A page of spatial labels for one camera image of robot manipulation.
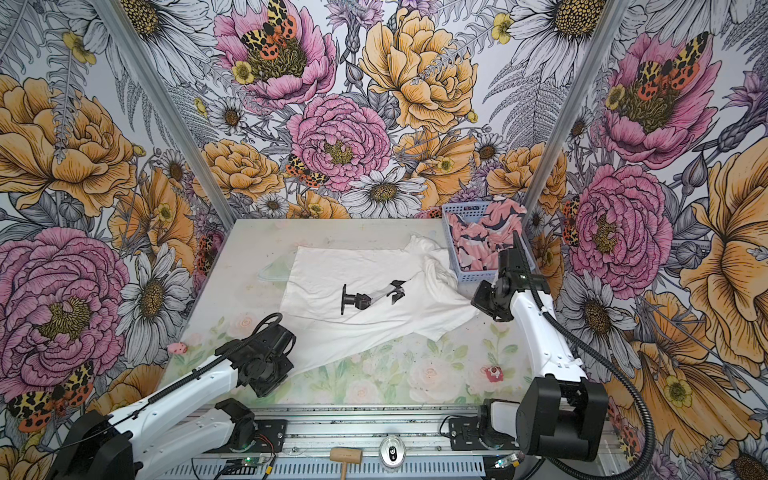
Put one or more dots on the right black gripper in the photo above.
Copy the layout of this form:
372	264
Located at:
479	300

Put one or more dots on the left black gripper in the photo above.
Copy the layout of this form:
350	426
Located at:
284	368

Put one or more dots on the white printed t-shirt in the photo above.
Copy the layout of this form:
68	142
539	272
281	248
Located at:
341	302

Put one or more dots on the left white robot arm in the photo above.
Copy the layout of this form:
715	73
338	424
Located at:
191	416

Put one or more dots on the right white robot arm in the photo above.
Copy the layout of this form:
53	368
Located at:
561	415

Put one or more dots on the left green circuit board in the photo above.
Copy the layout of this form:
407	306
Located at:
248	466

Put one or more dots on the green circuit board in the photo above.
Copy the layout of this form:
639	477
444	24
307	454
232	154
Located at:
508	461
248	466

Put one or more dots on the wooden mallet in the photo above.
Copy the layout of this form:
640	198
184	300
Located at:
346	457

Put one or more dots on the right green circuit board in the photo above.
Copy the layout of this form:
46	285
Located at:
508	461

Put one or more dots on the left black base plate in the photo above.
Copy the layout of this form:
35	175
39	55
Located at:
258	436

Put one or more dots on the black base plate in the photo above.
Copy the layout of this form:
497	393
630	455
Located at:
471	434
258	436

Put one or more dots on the aluminium front rail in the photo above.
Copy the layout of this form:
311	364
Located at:
313	431

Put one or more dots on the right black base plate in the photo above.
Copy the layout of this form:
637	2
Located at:
471	434

